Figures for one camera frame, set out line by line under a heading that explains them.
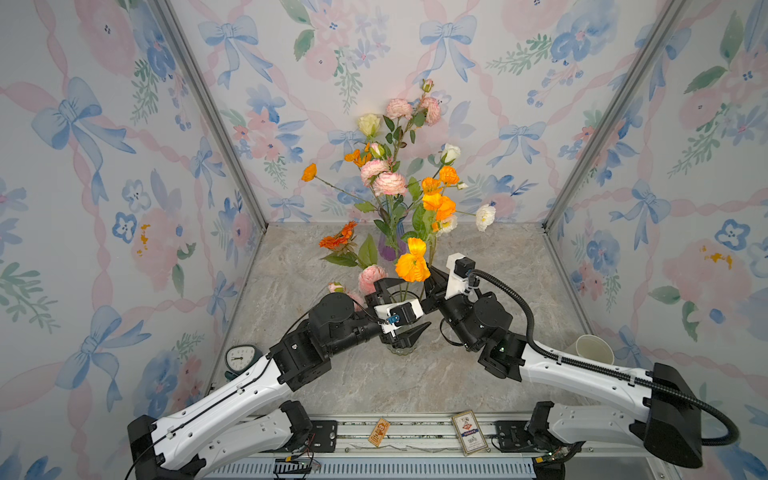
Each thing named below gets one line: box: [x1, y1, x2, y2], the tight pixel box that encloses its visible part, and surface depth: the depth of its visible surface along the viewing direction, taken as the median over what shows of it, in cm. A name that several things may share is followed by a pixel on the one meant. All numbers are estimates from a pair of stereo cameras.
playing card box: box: [452, 410, 491, 456], surface depth 75 cm
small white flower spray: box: [437, 182, 496, 237], surface depth 68 cm
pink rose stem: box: [383, 78, 441, 207], surface depth 87 cm
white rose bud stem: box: [414, 143, 461, 205], surface depth 83 cm
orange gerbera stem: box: [319, 221, 379, 270], surface depth 68 cm
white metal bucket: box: [564, 334, 615, 365], surface depth 81 cm
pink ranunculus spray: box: [355, 142, 408, 262], surface depth 67 cm
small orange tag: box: [368, 418, 390, 448], surface depth 76 cm
